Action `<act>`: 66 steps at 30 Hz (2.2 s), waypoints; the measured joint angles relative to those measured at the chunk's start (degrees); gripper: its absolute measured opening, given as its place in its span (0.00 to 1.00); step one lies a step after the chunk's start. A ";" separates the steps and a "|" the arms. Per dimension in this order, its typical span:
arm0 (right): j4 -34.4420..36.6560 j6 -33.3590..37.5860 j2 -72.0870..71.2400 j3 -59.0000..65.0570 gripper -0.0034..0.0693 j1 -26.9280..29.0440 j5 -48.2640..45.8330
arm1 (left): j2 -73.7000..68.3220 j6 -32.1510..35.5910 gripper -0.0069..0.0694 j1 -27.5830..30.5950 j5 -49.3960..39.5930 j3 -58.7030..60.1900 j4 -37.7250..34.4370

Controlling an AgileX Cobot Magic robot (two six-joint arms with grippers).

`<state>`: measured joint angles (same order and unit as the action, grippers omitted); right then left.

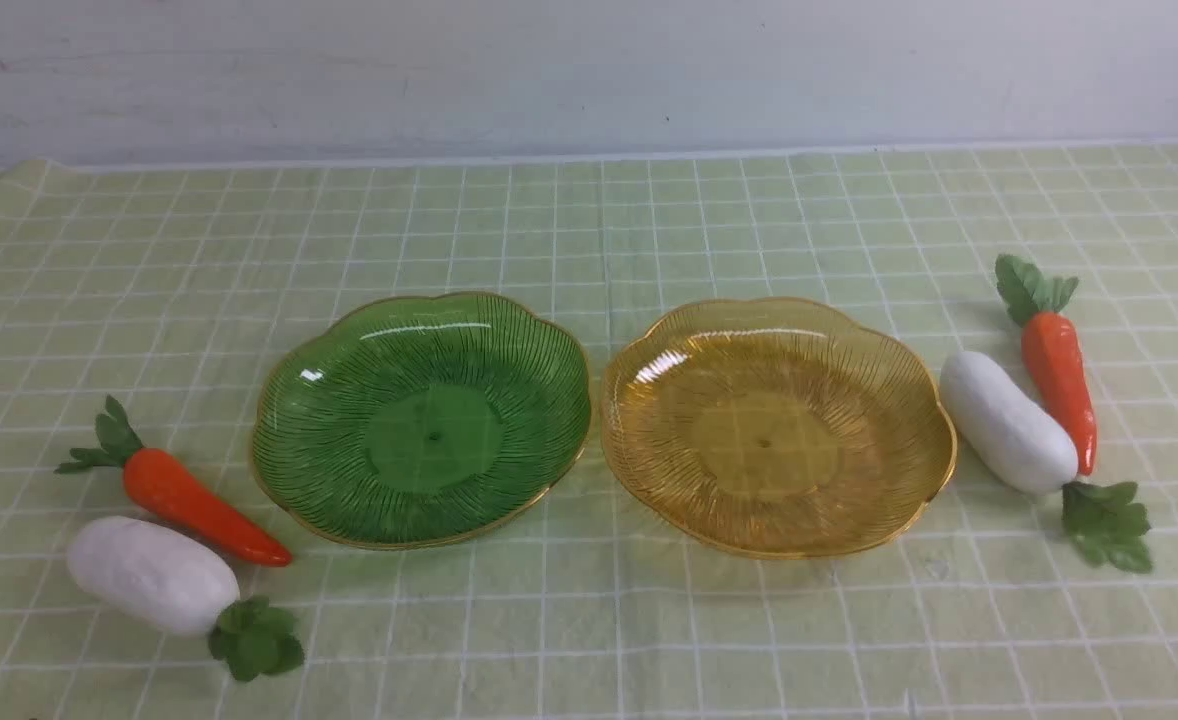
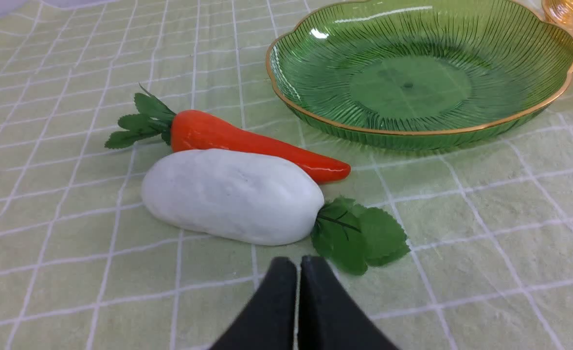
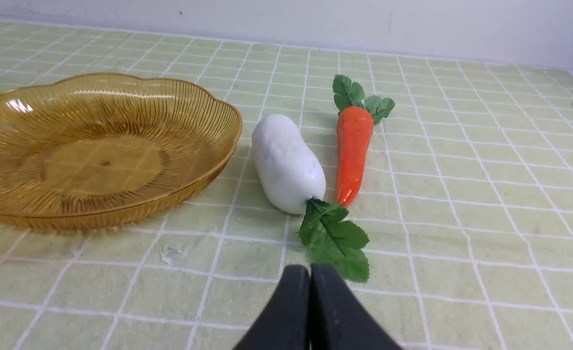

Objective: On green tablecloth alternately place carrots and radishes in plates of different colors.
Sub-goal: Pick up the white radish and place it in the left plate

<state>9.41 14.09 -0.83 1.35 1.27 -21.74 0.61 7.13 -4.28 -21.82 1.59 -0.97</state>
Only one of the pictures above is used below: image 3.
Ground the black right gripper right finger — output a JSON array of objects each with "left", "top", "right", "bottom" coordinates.
[{"left": 309, "top": 263, "right": 402, "bottom": 350}]

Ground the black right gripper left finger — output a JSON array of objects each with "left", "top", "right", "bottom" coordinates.
[{"left": 234, "top": 264, "right": 310, "bottom": 350}]

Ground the white radish with leaves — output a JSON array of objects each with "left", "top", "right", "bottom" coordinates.
[{"left": 251, "top": 114, "right": 370, "bottom": 283}]

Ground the orange carrot with leaves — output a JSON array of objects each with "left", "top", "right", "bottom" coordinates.
[{"left": 332, "top": 74, "right": 395, "bottom": 207}]

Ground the green checkered tablecloth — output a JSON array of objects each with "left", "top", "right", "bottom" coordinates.
[{"left": 0, "top": 21, "right": 573, "bottom": 350}]

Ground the amber ribbed plastic plate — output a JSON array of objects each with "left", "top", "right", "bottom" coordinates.
[{"left": 0, "top": 73, "right": 243, "bottom": 230}]

